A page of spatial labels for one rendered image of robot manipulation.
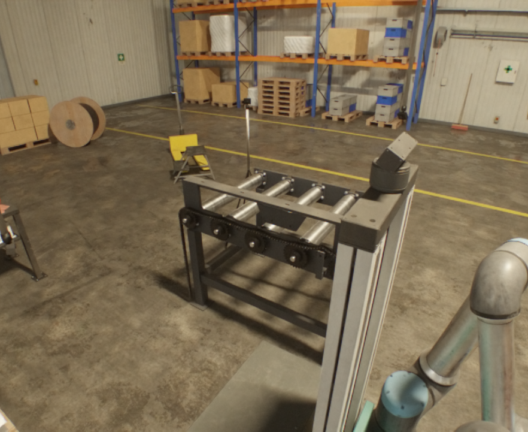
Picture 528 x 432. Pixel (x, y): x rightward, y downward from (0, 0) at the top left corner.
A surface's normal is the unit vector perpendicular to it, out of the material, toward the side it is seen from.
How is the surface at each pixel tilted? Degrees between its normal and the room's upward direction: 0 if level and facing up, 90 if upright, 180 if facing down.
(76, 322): 0
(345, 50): 90
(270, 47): 90
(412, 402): 5
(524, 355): 0
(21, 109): 90
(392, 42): 90
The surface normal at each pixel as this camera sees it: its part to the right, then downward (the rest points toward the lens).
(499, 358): -0.39, 0.23
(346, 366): -0.54, 0.39
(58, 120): -0.07, 0.47
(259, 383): 0.00, -0.88
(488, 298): -0.75, -0.14
